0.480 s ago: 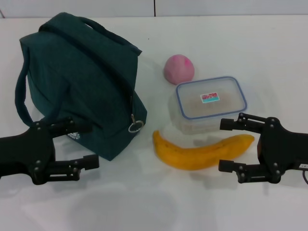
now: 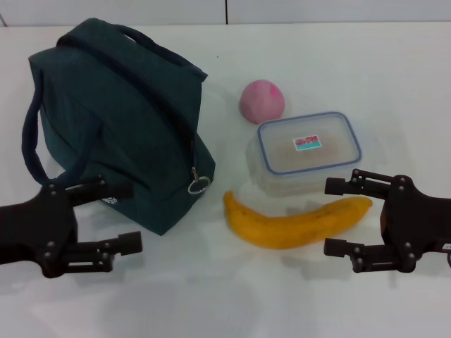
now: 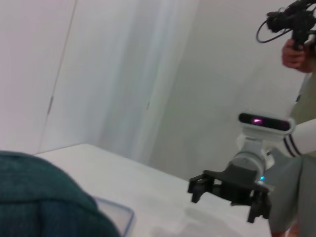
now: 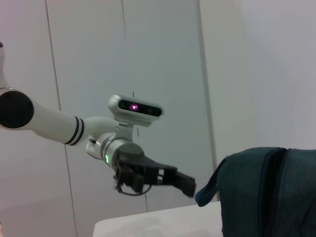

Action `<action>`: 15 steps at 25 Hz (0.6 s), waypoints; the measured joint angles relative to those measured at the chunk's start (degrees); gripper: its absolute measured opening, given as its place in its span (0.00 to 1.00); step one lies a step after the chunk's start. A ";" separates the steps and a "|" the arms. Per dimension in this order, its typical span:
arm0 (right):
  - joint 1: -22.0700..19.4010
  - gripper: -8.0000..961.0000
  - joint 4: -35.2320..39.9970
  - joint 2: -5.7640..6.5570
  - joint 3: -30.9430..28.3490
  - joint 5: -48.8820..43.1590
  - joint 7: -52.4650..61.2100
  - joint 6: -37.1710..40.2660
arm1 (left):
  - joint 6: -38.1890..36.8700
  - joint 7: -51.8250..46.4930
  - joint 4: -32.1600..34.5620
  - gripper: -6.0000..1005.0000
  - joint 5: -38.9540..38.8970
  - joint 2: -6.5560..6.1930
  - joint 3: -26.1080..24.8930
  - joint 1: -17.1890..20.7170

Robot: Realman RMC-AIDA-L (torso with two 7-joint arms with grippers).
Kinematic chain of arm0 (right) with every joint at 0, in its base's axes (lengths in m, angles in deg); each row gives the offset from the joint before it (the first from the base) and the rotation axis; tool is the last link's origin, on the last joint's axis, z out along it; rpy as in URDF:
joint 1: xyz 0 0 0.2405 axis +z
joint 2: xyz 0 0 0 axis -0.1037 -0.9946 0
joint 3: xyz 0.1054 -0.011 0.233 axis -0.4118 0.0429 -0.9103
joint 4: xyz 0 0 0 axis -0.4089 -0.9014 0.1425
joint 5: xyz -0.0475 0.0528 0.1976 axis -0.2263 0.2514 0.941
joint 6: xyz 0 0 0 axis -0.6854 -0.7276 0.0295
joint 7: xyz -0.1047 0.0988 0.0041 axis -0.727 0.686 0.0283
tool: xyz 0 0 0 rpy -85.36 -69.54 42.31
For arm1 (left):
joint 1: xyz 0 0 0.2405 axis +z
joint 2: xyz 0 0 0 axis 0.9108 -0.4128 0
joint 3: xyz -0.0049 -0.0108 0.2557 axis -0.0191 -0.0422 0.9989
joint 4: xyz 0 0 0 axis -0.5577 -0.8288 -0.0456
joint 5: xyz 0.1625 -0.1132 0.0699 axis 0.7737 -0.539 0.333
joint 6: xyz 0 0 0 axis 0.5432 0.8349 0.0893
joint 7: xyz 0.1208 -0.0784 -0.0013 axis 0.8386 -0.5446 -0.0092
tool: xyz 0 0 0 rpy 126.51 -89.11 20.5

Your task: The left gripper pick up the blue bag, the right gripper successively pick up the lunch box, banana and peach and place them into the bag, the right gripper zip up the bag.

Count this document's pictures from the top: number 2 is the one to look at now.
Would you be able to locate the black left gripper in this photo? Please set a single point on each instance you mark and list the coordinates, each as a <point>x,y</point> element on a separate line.
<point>38,229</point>

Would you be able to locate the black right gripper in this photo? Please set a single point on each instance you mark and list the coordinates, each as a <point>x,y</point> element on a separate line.
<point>415,225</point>

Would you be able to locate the yellow banana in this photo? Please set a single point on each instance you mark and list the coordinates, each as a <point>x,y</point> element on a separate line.
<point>282,229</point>

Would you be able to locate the clear lunch box blue rim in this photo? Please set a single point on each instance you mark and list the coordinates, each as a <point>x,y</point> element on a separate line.
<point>310,158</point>

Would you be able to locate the dark teal lunch bag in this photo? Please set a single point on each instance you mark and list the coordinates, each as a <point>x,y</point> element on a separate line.
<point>123,123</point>

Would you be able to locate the pink peach ball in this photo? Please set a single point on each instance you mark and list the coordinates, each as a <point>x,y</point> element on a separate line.
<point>260,102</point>

